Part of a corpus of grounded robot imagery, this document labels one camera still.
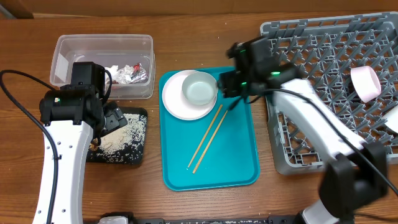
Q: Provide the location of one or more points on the large white plate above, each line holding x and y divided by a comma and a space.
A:
174, 101

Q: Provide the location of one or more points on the red silver foil wrapper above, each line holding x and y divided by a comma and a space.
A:
135, 74

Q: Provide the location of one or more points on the clear plastic bin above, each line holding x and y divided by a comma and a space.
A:
106, 50

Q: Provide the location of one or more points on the black rail at table edge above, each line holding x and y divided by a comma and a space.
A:
272, 219

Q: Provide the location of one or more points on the pink bowl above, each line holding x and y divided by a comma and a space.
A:
366, 83

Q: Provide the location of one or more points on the grey bowl with rice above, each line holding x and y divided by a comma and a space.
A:
199, 88

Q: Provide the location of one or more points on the grey dishwasher rack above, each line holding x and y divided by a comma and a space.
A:
327, 48

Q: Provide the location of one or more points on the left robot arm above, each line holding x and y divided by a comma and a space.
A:
72, 117

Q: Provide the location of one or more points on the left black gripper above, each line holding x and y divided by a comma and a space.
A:
115, 117

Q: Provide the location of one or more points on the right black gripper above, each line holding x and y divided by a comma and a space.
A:
231, 83

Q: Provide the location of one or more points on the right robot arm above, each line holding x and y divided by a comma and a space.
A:
355, 170

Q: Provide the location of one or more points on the white tissue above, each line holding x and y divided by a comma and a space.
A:
117, 74

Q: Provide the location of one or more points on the black tray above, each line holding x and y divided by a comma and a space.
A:
136, 155

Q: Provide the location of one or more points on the spilled rice pile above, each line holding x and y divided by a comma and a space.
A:
124, 135

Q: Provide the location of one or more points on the teal plastic tray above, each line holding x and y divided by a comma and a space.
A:
231, 160

